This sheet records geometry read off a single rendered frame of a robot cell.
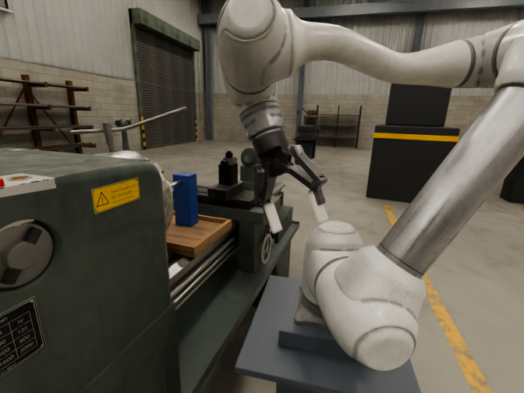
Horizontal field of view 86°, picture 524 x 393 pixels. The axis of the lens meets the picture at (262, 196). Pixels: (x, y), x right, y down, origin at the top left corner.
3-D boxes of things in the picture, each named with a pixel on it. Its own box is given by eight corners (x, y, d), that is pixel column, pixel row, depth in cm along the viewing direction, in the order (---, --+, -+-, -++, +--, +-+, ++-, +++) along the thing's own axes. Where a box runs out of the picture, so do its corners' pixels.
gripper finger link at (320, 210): (315, 188, 58) (318, 187, 57) (326, 220, 58) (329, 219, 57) (306, 191, 56) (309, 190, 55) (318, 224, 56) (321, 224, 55)
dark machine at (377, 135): (444, 207, 453) (472, 77, 399) (365, 197, 499) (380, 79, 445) (430, 184, 613) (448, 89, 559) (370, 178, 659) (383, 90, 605)
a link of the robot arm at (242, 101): (236, 125, 67) (233, 105, 54) (216, 64, 67) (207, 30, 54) (279, 111, 67) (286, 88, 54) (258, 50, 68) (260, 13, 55)
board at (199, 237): (194, 257, 99) (194, 247, 98) (115, 241, 110) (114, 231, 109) (231, 228, 126) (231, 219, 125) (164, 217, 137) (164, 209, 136)
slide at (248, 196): (249, 210, 131) (249, 201, 130) (172, 199, 145) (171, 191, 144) (262, 200, 148) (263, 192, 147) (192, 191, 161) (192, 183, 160)
